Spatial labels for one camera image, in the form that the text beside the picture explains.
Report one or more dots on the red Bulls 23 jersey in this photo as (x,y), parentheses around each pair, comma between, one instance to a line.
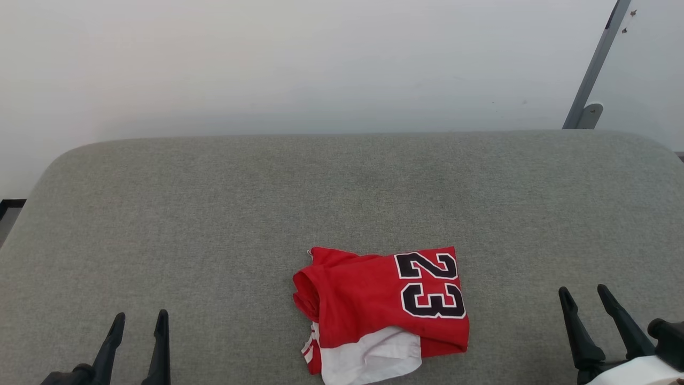
(368,299)

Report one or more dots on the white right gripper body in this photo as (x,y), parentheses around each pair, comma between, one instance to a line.
(636,374)

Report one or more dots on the grey round post bracket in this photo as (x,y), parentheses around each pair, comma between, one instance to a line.
(590,115)

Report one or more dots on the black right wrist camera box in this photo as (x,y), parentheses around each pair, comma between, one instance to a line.
(670,342)

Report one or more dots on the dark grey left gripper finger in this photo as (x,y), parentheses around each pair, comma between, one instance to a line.
(108,350)
(158,353)

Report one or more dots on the black skirting strip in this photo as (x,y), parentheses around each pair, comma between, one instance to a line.
(9,207)

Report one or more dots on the grey fabric sofa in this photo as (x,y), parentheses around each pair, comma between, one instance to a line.
(214,214)

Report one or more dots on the grey metal post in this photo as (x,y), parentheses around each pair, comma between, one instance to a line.
(598,59)

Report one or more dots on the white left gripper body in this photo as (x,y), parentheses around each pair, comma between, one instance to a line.
(67,377)

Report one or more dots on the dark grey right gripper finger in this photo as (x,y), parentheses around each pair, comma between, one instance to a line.
(580,337)
(622,326)

